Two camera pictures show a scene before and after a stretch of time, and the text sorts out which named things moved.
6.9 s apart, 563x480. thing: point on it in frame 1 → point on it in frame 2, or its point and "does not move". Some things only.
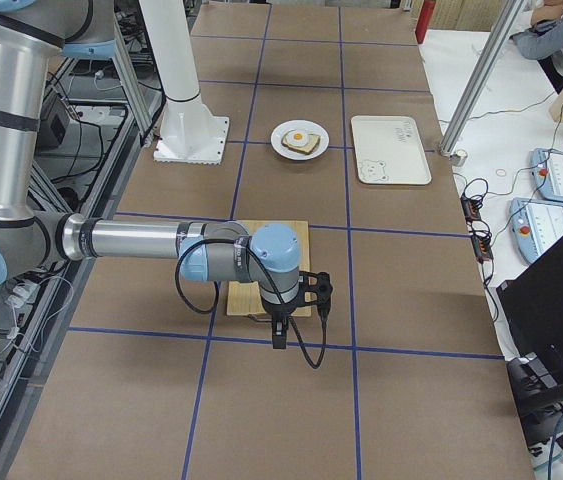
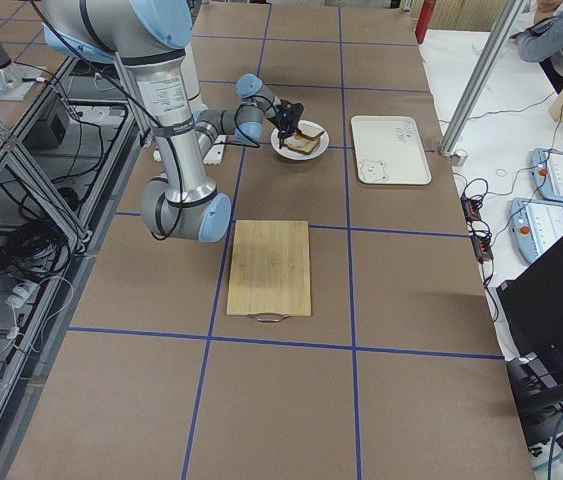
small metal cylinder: [459, 158] does not move
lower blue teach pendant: [536, 225] does not move
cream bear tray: [389, 150] does not move
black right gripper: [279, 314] → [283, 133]
